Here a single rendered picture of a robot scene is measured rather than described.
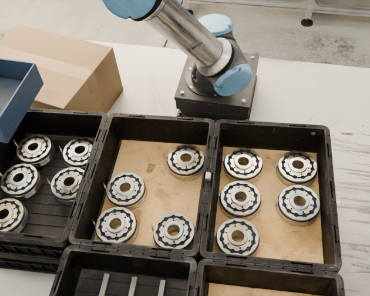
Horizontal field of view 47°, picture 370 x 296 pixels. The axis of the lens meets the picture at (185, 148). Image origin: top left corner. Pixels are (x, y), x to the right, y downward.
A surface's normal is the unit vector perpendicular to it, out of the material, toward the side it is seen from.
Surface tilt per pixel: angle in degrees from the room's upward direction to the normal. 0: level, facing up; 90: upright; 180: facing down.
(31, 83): 91
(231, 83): 99
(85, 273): 0
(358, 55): 0
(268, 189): 0
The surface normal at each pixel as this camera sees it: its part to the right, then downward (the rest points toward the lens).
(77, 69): -0.07, -0.61
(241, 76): 0.35, 0.81
